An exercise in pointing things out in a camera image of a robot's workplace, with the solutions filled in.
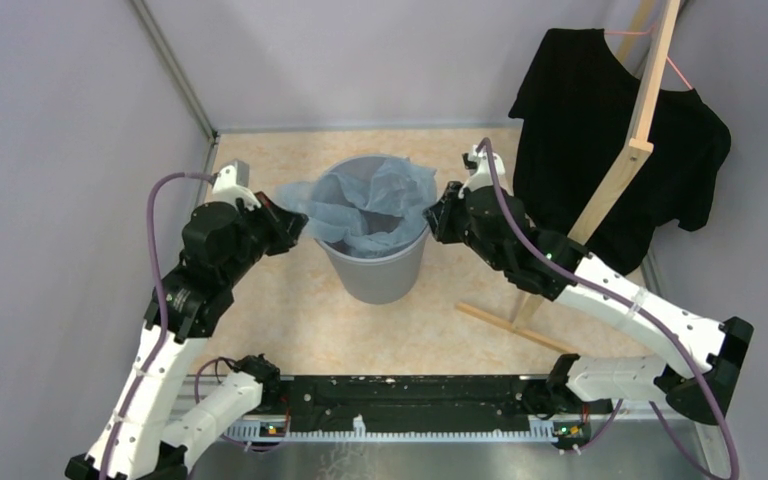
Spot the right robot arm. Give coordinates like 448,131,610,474
423,181,754,425

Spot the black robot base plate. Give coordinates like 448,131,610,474
253,375,614,433

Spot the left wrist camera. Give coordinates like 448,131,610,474
212,159,262,211

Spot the pink clothes hanger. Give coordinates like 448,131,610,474
604,24,694,90

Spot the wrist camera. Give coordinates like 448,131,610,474
458,148,510,199
212,159,262,211

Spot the grey slotted cable duct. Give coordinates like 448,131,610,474
224,417,558,444

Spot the black t-shirt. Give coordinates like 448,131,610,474
509,28,732,275

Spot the grey plastic trash bin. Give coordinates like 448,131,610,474
314,154,433,305

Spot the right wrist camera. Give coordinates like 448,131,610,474
458,148,510,199

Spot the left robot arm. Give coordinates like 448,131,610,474
65,192,308,479

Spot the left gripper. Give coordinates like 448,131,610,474
221,189,308,284

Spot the wooden clothes stand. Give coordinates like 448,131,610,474
455,0,681,354

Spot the light blue plastic trash bag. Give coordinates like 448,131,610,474
275,154,437,258

